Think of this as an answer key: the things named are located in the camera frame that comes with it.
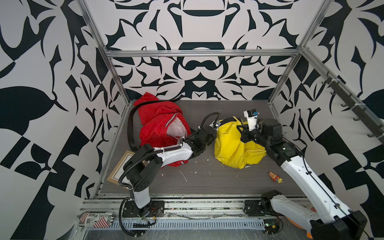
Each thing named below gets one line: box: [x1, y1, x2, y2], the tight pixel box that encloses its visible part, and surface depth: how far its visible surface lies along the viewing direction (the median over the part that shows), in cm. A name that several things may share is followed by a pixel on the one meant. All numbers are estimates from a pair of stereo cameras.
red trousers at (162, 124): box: [133, 92, 192, 168], surface depth 96 cm
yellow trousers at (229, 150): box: [214, 116, 267, 169], surface depth 79 cm
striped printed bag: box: [78, 211, 115, 228], surface depth 71 cm
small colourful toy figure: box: [268, 171, 284, 184], surface depth 84 cm
